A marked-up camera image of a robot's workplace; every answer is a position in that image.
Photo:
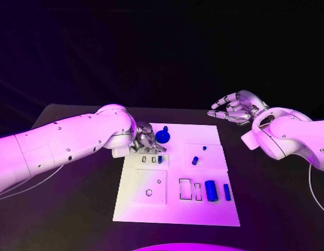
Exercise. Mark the thin blue cylinder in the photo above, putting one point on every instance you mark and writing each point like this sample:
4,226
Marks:
228,192

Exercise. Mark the white task board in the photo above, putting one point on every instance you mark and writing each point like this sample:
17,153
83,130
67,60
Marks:
179,176

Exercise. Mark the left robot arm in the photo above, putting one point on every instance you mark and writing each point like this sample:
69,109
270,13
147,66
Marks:
51,145

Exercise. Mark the blue block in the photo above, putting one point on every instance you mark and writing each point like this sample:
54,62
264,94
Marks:
160,159

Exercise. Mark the blue gear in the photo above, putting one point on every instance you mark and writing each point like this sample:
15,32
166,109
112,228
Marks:
163,135

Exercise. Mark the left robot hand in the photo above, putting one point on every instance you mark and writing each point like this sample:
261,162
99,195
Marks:
145,139

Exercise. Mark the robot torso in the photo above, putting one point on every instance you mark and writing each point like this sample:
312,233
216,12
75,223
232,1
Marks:
189,247

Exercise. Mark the thick blue cylinder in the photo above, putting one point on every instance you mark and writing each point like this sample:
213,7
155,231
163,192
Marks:
212,190

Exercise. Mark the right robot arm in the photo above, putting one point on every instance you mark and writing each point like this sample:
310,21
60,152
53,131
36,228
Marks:
291,135

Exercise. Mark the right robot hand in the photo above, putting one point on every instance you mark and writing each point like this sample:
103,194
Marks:
239,109

